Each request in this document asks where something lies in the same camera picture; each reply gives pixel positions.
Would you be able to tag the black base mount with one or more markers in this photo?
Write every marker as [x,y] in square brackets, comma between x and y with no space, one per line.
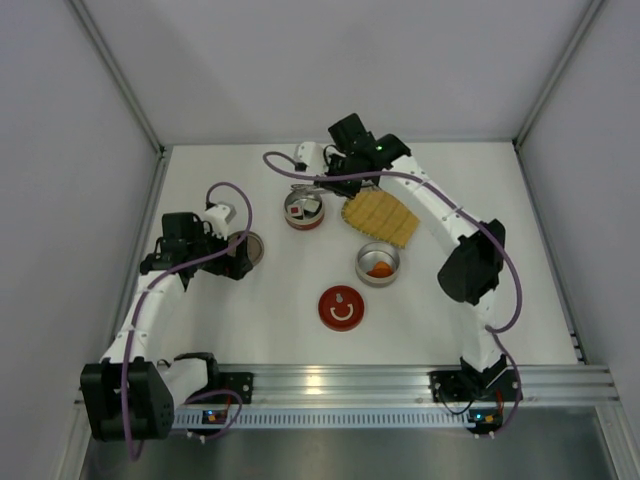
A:
[240,382]
[447,386]

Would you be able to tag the slotted cable duct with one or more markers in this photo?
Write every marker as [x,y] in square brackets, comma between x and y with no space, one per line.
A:
[209,419]

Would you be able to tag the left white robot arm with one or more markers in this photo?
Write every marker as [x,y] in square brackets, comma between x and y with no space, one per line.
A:
[132,392]

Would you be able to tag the woven bamboo tray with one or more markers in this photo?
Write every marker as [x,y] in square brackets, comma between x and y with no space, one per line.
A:
[380,216]

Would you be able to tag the aluminium mounting rail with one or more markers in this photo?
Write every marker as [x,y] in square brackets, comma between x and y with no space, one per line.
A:
[409,386]

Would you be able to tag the red round lid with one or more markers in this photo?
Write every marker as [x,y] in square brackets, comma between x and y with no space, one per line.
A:
[341,308]

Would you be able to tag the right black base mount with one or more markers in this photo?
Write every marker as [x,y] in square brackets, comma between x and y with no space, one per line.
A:
[447,386]

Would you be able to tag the metal tongs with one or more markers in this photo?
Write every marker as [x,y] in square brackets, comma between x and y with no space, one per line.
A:
[308,190]

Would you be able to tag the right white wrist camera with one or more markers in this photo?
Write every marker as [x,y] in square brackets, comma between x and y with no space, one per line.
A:
[309,158]

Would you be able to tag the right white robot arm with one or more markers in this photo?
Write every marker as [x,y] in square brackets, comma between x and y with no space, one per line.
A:
[474,249]

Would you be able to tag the beige-banded metal bowl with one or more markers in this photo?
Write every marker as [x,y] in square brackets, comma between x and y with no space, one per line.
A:
[372,253]

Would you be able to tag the red-banded metal bowl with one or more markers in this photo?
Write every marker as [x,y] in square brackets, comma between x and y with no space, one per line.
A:
[305,223]

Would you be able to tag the brown round lid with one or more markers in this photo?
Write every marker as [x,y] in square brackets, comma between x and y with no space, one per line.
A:
[255,246]

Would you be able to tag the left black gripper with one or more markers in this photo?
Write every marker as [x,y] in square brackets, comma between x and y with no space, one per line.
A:
[232,261]

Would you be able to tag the red-brown food piece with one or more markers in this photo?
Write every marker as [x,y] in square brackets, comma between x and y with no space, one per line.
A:
[384,269]

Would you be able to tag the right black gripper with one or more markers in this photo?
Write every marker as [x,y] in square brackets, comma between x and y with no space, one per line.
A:
[338,170]

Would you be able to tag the orange fried shrimp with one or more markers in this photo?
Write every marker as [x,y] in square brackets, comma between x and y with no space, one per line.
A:
[373,273]

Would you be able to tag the white sushi piece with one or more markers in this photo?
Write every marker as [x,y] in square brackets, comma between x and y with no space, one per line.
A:
[311,207]

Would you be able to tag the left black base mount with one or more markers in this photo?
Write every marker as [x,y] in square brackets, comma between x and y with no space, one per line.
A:
[240,382]

